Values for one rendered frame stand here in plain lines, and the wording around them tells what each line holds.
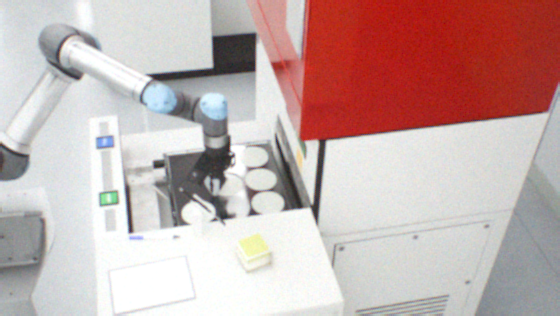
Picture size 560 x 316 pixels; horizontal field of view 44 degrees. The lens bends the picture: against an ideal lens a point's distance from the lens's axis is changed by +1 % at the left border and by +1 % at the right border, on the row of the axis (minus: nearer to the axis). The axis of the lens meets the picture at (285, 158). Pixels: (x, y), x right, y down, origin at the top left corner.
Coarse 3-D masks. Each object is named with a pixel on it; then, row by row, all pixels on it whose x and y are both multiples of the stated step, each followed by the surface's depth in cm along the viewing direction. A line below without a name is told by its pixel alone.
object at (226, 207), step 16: (176, 160) 227; (192, 160) 228; (272, 160) 229; (176, 176) 221; (240, 176) 223; (176, 192) 216; (192, 192) 216; (208, 192) 217; (240, 192) 217; (256, 192) 217; (176, 208) 211; (224, 208) 212; (240, 208) 212; (288, 208) 213
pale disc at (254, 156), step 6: (246, 150) 232; (252, 150) 232; (258, 150) 232; (264, 150) 233; (240, 156) 230; (246, 156) 230; (252, 156) 230; (258, 156) 230; (264, 156) 230; (246, 162) 228; (252, 162) 228; (258, 162) 228; (264, 162) 228
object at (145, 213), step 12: (132, 192) 218; (144, 192) 218; (132, 204) 214; (144, 204) 214; (156, 204) 215; (132, 216) 211; (144, 216) 211; (156, 216) 211; (144, 228) 207; (156, 228) 207
